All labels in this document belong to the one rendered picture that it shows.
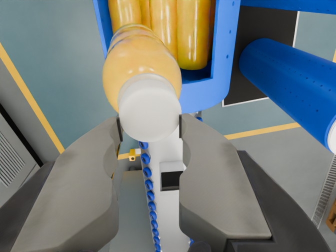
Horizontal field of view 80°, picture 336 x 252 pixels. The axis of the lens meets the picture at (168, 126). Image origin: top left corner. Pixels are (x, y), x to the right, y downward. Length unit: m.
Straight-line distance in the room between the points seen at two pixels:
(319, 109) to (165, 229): 0.95
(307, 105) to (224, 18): 0.65
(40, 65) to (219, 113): 1.49
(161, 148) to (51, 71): 1.23
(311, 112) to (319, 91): 0.08
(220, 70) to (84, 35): 1.35
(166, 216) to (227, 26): 0.98
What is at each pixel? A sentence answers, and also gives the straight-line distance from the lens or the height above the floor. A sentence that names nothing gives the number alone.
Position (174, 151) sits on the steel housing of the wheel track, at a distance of 0.84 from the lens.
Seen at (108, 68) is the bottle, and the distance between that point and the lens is 0.16.
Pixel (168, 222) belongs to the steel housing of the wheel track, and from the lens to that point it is 1.22.
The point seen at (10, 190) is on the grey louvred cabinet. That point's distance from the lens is 2.03.
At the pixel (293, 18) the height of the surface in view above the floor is 0.15.
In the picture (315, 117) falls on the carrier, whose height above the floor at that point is 0.96.
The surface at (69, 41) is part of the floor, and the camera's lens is 1.71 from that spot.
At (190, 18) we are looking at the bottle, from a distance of 0.45.
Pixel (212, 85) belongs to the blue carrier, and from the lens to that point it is 0.40.
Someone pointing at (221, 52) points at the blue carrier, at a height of 1.20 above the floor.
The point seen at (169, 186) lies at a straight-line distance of 0.76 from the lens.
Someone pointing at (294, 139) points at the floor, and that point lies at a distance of 2.41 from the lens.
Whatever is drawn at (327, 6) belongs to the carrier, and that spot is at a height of 0.96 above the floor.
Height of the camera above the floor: 1.57
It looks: 57 degrees down
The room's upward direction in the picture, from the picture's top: 174 degrees clockwise
